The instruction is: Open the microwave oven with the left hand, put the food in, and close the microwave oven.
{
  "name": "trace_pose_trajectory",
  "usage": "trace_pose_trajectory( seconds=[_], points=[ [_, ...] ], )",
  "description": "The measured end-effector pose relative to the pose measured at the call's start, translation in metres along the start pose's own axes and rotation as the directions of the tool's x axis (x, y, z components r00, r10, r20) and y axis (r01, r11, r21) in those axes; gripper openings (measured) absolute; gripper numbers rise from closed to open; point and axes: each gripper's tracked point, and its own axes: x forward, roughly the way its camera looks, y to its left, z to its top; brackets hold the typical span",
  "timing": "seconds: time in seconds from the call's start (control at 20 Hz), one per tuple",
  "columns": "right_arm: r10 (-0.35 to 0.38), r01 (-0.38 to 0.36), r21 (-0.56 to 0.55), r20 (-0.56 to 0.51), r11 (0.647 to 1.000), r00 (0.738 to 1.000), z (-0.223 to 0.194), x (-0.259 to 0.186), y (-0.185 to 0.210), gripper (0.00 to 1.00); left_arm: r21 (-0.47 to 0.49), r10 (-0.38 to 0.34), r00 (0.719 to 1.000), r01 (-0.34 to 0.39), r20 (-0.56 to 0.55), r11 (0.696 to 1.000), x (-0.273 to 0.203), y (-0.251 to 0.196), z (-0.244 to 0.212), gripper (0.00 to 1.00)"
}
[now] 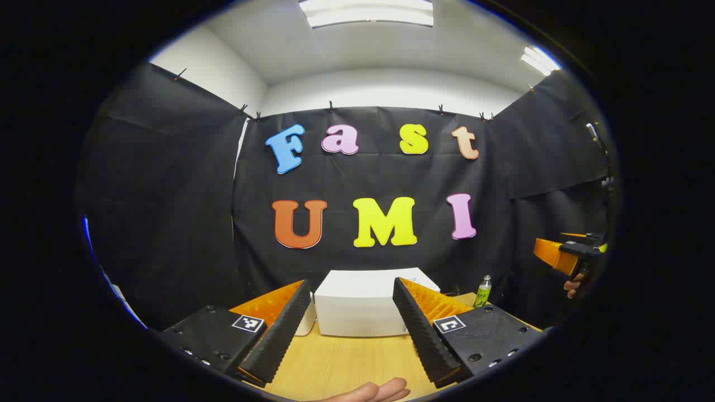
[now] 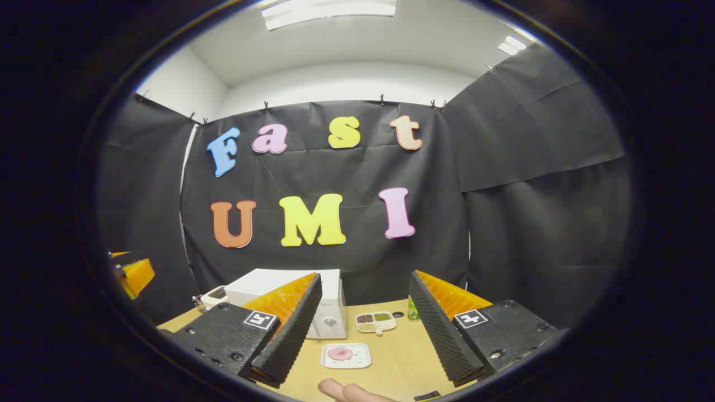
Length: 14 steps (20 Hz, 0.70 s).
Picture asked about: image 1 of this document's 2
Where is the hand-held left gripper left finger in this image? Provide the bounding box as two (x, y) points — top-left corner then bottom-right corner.
(161, 279), (312, 387)

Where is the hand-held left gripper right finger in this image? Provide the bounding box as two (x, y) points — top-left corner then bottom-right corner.
(393, 277), (545, 389)

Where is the white microwave oven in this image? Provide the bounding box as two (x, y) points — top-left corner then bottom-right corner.
(314, 268), (441, 337)

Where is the white toaster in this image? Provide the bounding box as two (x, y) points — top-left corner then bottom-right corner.
(294, 291), (317, 337)

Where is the green drink bottle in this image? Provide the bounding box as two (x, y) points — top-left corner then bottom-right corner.
(474, 275), (493, 309)

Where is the black backdrop cloth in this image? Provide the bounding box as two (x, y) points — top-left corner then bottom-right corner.
(75, 61), (615, 333)

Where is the ceiling light panel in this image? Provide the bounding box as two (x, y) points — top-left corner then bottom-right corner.
(298, 0), (435, 28)
(521, 46), (561, 77)

